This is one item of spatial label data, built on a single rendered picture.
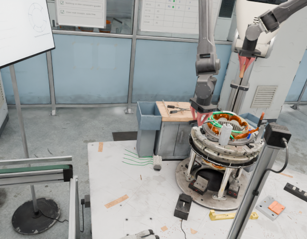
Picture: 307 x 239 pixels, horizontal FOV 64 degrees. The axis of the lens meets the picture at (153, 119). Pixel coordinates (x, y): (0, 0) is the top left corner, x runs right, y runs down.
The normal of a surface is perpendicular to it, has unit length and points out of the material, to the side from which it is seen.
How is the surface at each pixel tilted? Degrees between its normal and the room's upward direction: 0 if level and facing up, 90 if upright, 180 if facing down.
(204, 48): 73
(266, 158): 90
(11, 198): 0
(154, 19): 90
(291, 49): 90
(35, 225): 0
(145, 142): 90
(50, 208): 0
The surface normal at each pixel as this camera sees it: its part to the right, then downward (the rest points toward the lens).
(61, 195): 0.11, -0.87
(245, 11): -0.37, 0.41
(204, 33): -0.40, 0.11
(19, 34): 0.98, 0.09
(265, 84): 0.26, 0.48
